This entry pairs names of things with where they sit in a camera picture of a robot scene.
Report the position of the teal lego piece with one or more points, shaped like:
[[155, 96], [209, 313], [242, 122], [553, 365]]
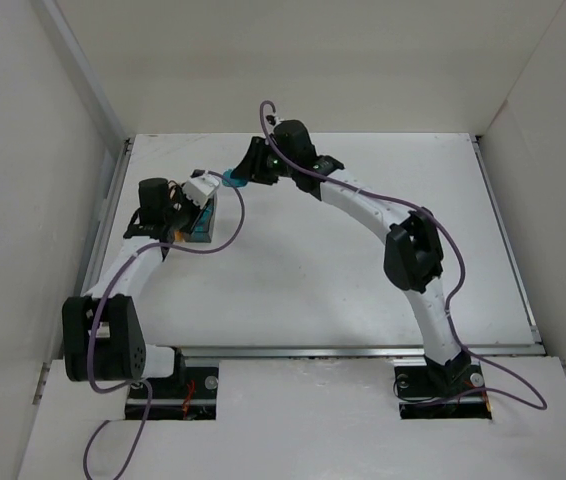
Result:
[[230, 181]]

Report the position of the grey transparent container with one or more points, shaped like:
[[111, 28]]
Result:
[[193, 237]]

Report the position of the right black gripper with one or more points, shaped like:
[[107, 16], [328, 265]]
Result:
[[256, 161]]

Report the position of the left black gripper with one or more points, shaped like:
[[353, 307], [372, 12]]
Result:
[[183, 213]]

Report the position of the teal lego block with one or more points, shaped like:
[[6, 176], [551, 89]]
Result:
[[205, 221]]

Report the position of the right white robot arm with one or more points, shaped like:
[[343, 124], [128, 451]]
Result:
[[413, 253]]

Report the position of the orange transparent container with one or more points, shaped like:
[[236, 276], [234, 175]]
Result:
[[179, 237]]

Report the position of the aluminium frame rail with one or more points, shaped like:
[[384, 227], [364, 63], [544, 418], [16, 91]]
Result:
[[293, 277]]

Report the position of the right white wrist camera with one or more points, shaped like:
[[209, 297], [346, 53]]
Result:
[[273, 120]]

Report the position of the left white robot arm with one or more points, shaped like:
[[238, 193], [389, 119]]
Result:
[[102, 335]]

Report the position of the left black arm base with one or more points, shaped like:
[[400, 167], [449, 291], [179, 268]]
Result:
[[189, 394]]

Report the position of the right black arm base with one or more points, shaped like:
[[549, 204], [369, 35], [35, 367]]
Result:
[[421, 398]]

